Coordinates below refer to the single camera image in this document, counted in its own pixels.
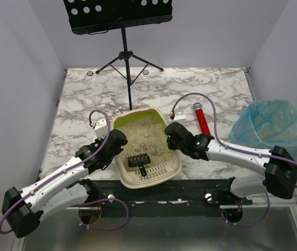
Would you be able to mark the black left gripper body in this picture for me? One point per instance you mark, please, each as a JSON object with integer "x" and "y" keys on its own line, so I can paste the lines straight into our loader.
{"x": 120, "y": 139}

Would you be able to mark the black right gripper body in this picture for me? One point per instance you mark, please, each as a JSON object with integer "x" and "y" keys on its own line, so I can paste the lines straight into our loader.
{"x": 172, "y": 134}

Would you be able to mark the beige green litter box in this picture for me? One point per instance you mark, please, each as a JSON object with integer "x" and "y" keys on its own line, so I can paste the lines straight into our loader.
{"x": 144, "y": 129}

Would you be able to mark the black litter scoop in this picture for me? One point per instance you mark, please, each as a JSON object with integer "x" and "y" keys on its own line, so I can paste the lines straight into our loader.
{"x": 139, "y": 161}

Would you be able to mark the red microphone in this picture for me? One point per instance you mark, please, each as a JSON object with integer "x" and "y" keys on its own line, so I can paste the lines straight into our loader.
{"x": 197, "y": 108}

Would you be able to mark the bin with blue bag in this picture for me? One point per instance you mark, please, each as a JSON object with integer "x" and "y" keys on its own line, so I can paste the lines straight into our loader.
{"x": 266, "y": 123}

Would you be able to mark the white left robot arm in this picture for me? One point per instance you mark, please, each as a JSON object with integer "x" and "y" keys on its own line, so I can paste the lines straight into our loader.
{"x": 24, "y": 209}

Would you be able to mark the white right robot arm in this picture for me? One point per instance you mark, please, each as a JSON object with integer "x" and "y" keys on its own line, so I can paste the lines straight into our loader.
{"x": 274, "y": 170}

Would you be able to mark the black music stand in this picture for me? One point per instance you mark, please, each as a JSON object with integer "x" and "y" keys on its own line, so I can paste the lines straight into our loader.
{"x": 100, "y": 17}

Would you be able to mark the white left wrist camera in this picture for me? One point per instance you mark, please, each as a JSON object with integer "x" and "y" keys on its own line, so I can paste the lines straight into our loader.
{"x": 102, "y": 128}

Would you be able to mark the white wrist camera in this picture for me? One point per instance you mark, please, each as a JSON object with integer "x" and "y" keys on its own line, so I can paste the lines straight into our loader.
{"x": 102, "y": 128}
{"x": 179, "y": 117}

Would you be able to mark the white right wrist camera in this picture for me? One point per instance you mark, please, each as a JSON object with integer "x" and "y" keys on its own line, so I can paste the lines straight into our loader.
{"x": 179, "y": 117}

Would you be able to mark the black mounting base rail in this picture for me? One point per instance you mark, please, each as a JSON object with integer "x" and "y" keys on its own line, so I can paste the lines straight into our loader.
{"x": 199, "y": 197}

